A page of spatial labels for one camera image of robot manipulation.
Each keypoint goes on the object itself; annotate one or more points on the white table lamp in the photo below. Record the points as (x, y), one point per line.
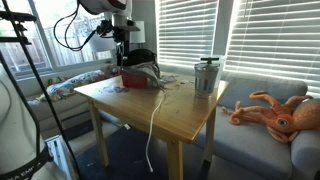
(138, 37)

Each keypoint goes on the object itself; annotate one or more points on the wooden table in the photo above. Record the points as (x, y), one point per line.
(173, 114)

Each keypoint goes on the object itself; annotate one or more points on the small sticker on table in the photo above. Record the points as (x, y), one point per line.
(113, 89)

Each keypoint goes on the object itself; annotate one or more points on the left window blinds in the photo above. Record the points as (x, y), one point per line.
(186, 30)

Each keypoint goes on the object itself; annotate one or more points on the orange plush octopus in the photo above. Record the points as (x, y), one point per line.
(283, 121)

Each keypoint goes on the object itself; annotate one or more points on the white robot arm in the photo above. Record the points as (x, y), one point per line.
(118, 27)

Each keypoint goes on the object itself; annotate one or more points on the grey sofa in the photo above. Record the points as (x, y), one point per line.
(250, 146)

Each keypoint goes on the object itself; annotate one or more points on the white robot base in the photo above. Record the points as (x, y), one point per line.
(23, 156)

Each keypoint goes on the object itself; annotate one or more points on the grey cloth in basket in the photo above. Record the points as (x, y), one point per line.
(148, 70)

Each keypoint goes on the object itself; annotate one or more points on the red basket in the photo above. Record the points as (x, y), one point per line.
(132, 80)

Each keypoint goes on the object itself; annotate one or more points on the silver metal tumbler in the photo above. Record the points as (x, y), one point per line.
(205, 76)

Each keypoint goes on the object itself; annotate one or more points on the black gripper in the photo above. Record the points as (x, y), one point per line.
(121, 37)

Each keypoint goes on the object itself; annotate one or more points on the floral patterned pillow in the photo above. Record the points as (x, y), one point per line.
(67, 88)

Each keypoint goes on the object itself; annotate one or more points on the white window blinds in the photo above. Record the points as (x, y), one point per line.
(277, 38)

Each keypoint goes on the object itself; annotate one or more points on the dark blue rug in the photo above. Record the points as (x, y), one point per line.
(127, 161)

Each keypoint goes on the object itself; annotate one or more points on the black bag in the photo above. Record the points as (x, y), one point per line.
(139, 56)

